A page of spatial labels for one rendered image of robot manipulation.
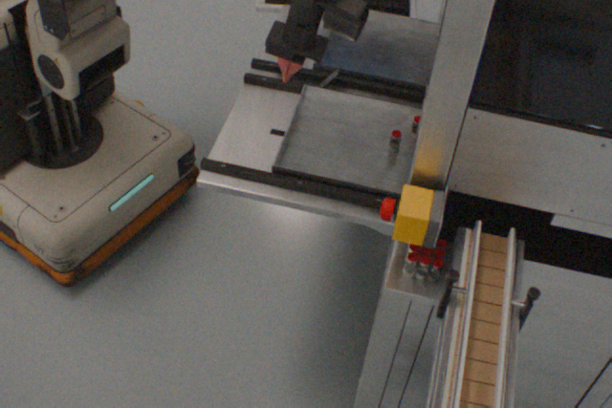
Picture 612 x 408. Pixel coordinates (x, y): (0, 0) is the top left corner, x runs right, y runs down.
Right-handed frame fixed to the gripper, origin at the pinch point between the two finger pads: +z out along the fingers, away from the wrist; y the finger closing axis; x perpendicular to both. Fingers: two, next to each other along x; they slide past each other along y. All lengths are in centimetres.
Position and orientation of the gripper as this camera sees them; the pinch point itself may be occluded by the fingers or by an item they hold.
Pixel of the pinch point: (286, 76)
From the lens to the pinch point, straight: 136.3
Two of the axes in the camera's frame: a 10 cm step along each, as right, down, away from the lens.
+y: 9.4, 3.3, 0.2
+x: 2.3, -7.1, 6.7
